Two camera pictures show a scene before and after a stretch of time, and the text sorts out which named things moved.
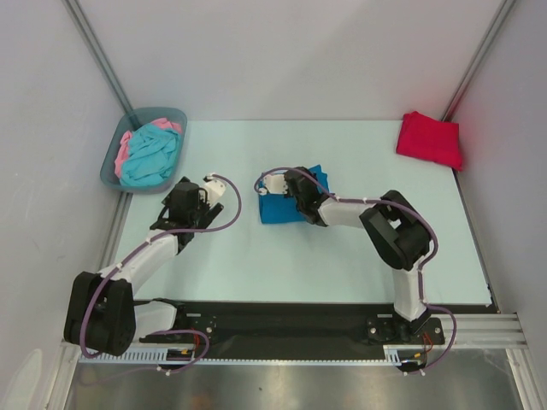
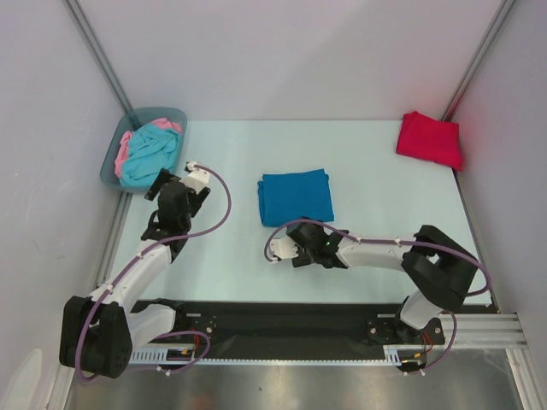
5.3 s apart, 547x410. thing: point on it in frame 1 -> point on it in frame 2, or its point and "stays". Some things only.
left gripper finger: (213, 213) -> (200, 199)
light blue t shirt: (151, 155) stays
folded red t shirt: (426, 138) stays
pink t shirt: (123, 151) stays
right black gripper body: (293, 188) -> (300, 241)
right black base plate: (388, 330) stays
